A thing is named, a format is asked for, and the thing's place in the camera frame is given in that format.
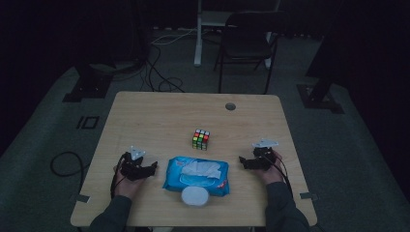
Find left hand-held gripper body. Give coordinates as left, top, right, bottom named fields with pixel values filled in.
left=121, top=145, right=153, bottom=182

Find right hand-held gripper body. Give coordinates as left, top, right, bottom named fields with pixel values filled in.
left=251, top=138, right=280, bottom=172

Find blue wet wipes pack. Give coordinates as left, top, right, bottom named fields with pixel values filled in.
left=161, top=156, right=231, bottom=207

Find colourful puzzle cube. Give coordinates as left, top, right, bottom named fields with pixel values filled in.
left=191, top=129, right=211, bottom=152

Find person's right hand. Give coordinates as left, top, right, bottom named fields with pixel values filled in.
left=255, top=151, right=286, bottom=186

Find person's left hand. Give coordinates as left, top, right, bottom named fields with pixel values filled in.
left=112, top=165, right=146, bottom=200

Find black stand with base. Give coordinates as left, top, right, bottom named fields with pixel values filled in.
left=62, top=61, right=114, bottom=103
left=296, top=0, right=345, bottom=115

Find black folding chair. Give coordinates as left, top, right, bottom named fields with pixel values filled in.
left=214, top=11, right=290, bottom=96

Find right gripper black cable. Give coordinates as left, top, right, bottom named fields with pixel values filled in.
left=264, top=154, right=295, bottom=199

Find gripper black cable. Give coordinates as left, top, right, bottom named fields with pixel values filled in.
left=264, top=154, right=295, bottom=199
left=109, top=154, right=128, bottom=199

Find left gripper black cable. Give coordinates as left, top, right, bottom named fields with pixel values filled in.
left=109, top=154, right=128, bottom=199

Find black looped floor cable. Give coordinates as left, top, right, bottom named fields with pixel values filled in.
left=49, top=151, right=86, bottom=195

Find black floor cables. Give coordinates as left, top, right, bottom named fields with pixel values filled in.
left=139, top=43, right=187, bottom=94

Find white floor cable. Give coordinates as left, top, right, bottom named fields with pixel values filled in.
left=151, top=27, right=198, bottom=45

